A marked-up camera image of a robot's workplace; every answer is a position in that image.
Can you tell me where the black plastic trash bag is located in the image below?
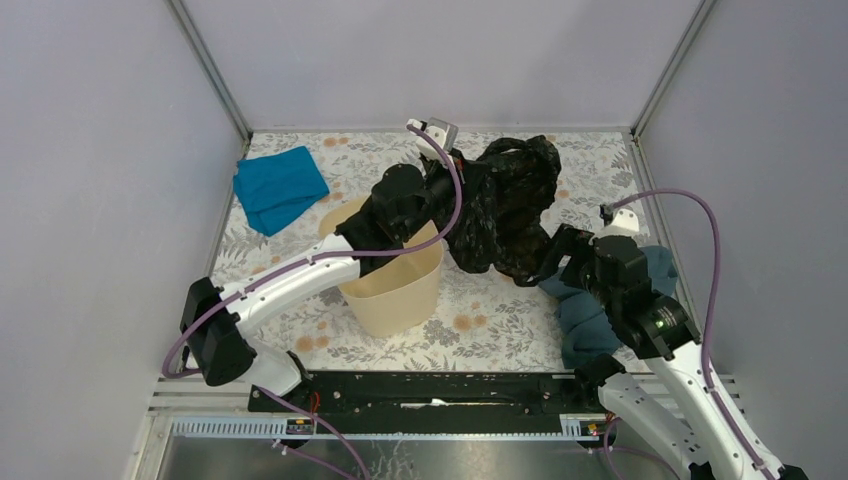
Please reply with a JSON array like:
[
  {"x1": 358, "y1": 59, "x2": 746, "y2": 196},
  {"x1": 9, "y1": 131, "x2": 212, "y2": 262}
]
[{"x1": 445, "y1": 135, "x2": 562, "y2": 280}]

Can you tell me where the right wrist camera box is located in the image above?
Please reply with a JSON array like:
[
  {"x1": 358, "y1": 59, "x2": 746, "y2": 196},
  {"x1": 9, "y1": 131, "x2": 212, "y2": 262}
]
[{"x1": 595, "y1": 205, "x2": 641, "y2": 238}]

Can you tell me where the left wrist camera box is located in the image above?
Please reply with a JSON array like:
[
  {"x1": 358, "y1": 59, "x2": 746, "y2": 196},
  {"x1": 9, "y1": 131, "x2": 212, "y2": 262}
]
[{"x1": 407, "y1": 117, "x2": 459, "y2": 160}]

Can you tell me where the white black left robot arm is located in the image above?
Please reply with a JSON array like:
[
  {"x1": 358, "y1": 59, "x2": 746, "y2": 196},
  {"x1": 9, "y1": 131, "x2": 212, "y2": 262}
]
[{"x1": 163, "y1": 159, "x2": 463, "y2": 411}]

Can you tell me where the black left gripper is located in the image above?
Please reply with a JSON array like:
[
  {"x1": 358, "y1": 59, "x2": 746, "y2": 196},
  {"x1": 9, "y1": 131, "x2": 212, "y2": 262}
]
[{"x1": 399, "y1": 148, "x2": 487, "y2": 239}]

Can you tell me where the beige plastic trash bin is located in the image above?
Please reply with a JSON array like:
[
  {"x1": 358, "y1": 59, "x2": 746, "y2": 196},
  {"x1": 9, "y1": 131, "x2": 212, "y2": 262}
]
[{"x1": 317, "y1": 196, "x2": 445, "y2": 339}]

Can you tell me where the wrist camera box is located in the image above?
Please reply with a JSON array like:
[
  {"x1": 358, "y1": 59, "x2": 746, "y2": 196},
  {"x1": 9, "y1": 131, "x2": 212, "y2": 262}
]
[
  {"x1": 595, "y1": 205, "x2": 641, "y2": 238},
  {"x1": 407, "y1": 117, "x2": 459, "y2": 160}
]

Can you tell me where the bright blue folded cloth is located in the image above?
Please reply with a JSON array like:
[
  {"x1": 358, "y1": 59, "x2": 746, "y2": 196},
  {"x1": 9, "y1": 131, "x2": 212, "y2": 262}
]
[{"x1": 233, "y1": 146, "x2": 329, "y2": 237}]

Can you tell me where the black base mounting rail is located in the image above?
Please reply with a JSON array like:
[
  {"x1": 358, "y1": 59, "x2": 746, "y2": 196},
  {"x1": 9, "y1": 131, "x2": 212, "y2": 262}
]
[{"x1": 284, "y1": 370, "x2": 606, "y2": 435}]

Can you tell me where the dark teal crumpled cloth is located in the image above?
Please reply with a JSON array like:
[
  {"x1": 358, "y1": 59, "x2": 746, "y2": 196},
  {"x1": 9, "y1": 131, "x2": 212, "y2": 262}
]
[{"x1": 538, "y1": 245, "x2": 679, "y2": 369}]

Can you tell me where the grey metal front tray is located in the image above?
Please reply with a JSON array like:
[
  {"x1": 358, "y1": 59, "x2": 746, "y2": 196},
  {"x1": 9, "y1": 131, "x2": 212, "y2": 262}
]
[{"x1": 132, "y1": 416, "x2": 673, "y2": 479}]

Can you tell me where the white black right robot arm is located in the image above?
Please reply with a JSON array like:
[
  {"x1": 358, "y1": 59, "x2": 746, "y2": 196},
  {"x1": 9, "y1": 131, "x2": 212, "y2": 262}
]
[{"x1": 543, "y1": 223, "x2": 806, "y2": 479}]

